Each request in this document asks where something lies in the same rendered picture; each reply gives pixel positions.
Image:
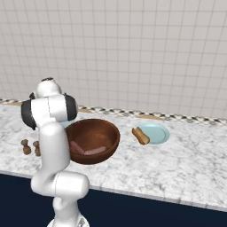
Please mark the dark blue counter front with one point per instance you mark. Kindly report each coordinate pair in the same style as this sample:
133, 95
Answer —
142, 211

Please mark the pink sausage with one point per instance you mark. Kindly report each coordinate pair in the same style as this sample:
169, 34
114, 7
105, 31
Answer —
76, 147
95, 150

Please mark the brown pepper shaker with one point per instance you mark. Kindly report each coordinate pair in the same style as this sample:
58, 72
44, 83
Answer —
26, 147
37, 148

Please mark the brown wooden bowl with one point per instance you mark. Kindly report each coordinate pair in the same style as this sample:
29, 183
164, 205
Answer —
94, 136

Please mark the light blue plate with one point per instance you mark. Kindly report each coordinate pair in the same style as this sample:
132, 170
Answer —
156, 133
68, 122

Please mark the tan hot dog bun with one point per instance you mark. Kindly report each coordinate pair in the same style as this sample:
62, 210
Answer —
140, 136

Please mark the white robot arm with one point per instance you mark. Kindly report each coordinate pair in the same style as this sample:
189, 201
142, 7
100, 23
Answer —
53, 147

